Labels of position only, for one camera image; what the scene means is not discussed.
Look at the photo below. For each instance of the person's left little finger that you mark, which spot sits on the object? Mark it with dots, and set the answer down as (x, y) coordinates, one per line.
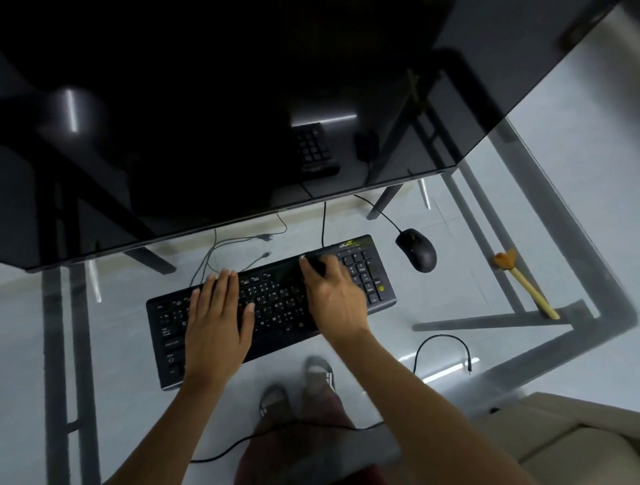
(194, 305)

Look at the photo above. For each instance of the person's left forearm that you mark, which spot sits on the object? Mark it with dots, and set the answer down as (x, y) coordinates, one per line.
(170, 429)

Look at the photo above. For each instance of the person's left sandal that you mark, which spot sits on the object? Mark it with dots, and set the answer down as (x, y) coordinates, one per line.
(274, 402)

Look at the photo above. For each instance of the grey metal desk frame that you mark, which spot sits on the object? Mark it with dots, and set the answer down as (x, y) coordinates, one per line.
(575, 240)

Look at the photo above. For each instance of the person's left middle finger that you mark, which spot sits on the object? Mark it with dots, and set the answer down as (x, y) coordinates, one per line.
(223, 285)

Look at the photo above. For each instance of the person's left hand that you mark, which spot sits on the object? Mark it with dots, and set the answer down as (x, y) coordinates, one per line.
(216, 335)

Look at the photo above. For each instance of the person's right forearm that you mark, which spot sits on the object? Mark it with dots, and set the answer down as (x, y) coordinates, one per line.
(425, 419)

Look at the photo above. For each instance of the person's left thumb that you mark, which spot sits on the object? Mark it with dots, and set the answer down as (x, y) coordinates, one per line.
(248, 325)

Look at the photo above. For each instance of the large black monitor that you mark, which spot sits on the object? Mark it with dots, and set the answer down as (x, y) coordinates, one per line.
(225, 100)

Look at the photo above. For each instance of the yellow pen with orange ornament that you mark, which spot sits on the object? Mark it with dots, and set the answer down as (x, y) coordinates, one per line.
(530, 292)

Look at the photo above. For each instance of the person's right hand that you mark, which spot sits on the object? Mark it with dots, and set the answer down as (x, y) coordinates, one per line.
(336, 305)

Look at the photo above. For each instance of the beige sofa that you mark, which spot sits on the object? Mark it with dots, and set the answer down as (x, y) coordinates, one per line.
(565, 439)

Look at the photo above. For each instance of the black computer mouse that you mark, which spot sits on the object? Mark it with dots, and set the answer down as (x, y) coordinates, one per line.
(417, 250)

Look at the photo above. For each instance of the black monitor stand foot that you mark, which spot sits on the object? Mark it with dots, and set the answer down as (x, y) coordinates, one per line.
(386, 201)
(150, 260)

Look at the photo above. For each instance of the person's right sandal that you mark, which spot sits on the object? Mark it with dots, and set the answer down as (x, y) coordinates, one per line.
(320, 374)

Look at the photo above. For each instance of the person's sandal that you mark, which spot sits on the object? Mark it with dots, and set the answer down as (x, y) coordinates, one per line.
(320, 374)
(274, 402)

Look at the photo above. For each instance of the person's right thumb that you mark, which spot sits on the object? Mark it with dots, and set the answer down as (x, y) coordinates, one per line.
(308, 277)

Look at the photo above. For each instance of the black computer keyboard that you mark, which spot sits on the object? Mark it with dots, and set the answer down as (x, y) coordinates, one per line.
(280, 305)

